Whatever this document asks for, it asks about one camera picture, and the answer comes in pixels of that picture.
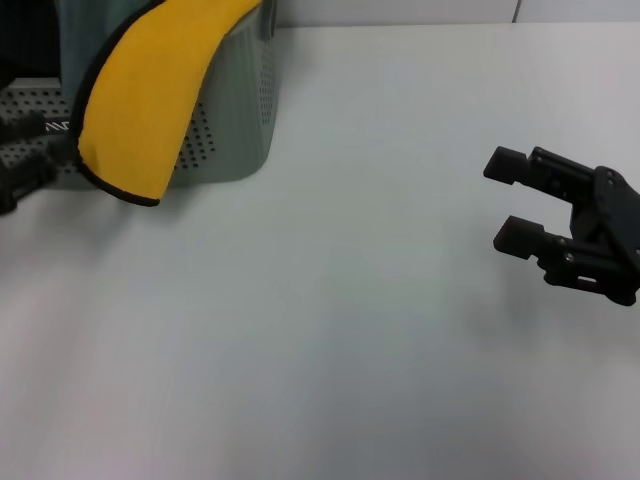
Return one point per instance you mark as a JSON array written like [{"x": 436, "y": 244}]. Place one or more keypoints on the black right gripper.
[{"x": 622, "y": 225}]

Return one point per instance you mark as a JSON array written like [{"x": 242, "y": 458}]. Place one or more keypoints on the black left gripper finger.
[
  {"x": 35, "y": 157},
  {"x": 22, "y": 127}
]

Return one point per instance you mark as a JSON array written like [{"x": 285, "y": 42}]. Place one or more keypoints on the yellow towel with black trim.
[{"x": 140, "y": 100}]

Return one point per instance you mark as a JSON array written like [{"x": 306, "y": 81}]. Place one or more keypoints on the grey-green perforated storage box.
[{"x": 235, "y": 125}]

